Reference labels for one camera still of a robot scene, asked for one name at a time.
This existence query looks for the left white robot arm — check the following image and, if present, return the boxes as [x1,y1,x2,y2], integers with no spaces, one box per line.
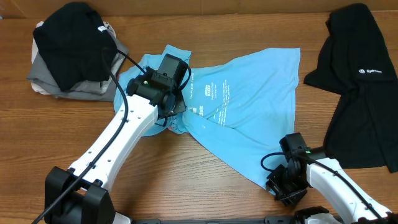
[35,54,192,224]

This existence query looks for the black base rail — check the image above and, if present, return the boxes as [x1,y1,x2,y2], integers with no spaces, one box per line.
[127,207,343,224]

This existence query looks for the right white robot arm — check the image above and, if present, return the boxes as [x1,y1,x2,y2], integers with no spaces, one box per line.
[261,133,397,223]

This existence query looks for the grey folded garment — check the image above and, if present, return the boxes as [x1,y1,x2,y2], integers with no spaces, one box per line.
[27,25,128,101]

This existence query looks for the light blue printed t-shirt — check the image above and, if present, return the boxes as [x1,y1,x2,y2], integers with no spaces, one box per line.
[113,44,302,195]

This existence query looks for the black garment with white logo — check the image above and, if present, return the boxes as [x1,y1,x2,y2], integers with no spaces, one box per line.
[303,3,397,173]

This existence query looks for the black folded garment on stack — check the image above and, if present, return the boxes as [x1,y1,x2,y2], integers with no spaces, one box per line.
[33,2,116,91]

